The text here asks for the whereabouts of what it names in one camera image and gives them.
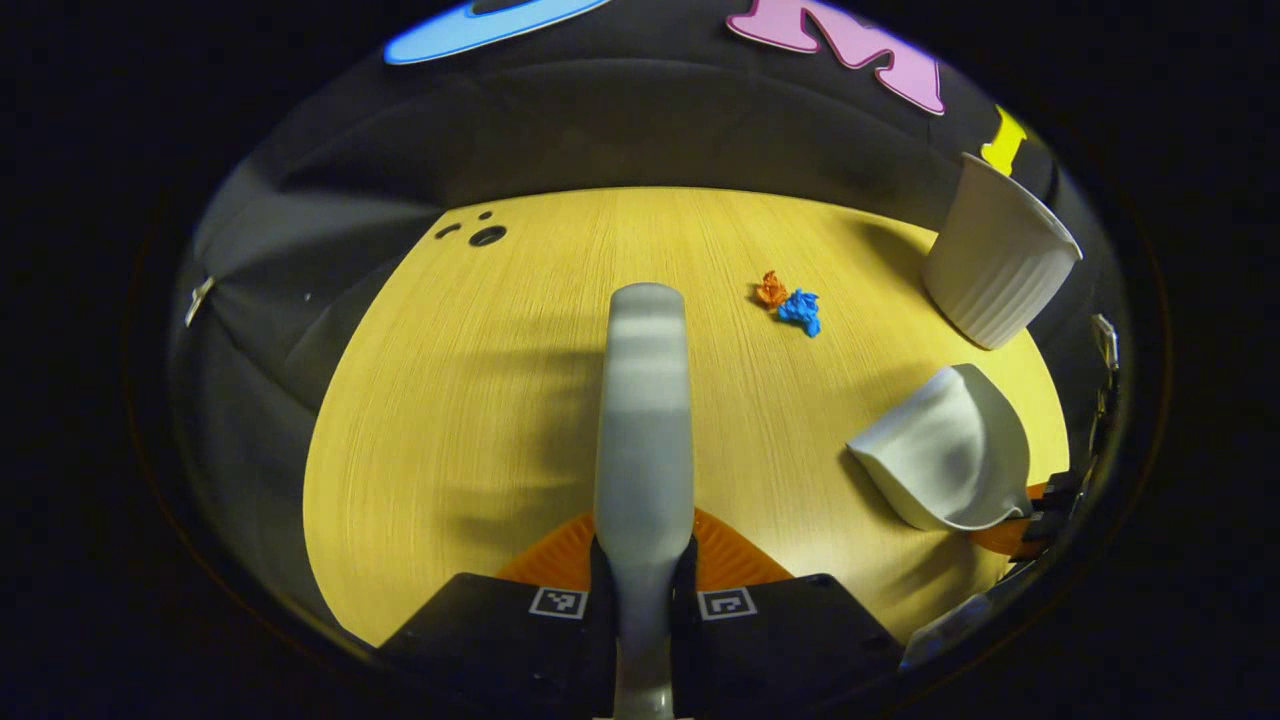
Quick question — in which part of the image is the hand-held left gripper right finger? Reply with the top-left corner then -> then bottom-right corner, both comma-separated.
675,508 -> 906,706

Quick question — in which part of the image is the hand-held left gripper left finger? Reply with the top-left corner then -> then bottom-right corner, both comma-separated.
380,510 -> 616,701

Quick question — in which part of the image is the white dustpan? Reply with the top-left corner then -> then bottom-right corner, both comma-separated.
848,364 -> 1031,531

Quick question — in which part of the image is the white ribbed garbage bin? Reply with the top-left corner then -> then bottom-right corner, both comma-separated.
922,152 -> 1083,351

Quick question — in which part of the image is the small white broom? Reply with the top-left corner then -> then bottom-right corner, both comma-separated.
595,283 -> 696,720

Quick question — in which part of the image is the blue paper trash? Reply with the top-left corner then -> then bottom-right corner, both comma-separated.
777,289 -> 822,338

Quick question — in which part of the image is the black backdrop cloth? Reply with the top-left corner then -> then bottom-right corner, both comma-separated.
170,0 -> 1131,641

